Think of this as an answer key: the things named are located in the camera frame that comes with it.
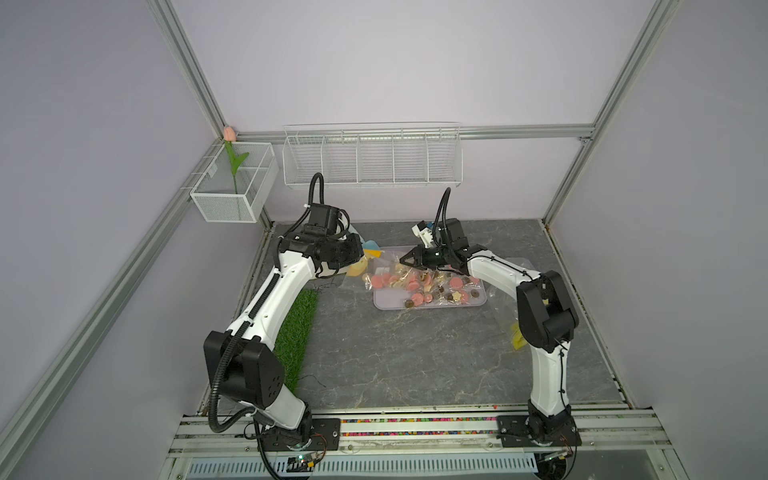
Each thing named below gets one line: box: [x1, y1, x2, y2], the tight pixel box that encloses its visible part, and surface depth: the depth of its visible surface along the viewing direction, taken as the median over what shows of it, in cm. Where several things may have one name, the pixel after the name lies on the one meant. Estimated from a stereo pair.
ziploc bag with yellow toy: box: [346, 240, 442, 303], surface depth 97 cm
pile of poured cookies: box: [371, 269, 480, 308], surface depth 100 cm
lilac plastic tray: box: [373, 245, 488, 311], surface depth 98 cm
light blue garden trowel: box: [359, 236, 381, 250], surface depth 116 cm
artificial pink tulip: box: [223, 126, 250, 194], surface depth 92 cm
